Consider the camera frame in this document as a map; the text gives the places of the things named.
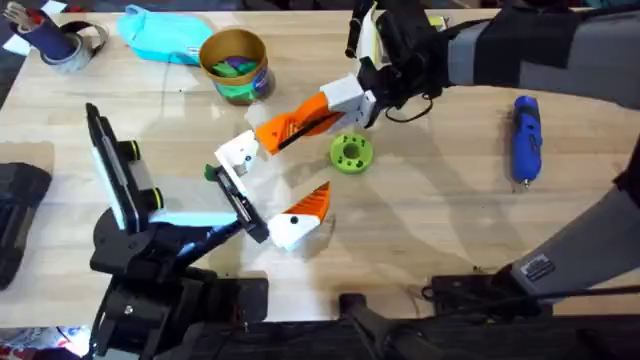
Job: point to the blue electric screwdriver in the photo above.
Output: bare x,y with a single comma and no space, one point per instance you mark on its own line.
526,140

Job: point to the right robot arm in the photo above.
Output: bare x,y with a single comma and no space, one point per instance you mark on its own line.
575,55

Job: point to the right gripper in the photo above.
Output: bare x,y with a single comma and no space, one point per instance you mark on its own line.
415,55

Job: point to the cyan soft bag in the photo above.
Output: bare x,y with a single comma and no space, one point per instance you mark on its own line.
160,35

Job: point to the green disc with holes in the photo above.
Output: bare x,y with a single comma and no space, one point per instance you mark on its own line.
342,160

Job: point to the left wrist black plate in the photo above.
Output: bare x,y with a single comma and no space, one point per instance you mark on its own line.
112,165

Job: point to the colourful printed box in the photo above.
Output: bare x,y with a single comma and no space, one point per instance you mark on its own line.
45,342

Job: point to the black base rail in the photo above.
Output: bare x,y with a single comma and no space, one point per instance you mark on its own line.
310,345

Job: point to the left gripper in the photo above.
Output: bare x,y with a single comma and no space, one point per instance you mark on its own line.
200,235

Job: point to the grey tape roll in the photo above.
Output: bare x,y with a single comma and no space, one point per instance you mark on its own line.
87,52

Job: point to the black power box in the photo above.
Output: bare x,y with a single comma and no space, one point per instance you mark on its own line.
475,292

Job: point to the brown tub with toys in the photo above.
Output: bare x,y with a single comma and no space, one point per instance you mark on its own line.
237,60

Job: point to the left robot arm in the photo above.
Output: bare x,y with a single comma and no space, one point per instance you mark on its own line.
131,252

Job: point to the dark blue holder with tools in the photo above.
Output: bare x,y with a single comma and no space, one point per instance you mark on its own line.
42,35

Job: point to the black soft case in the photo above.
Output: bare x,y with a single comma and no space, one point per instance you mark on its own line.
20,220

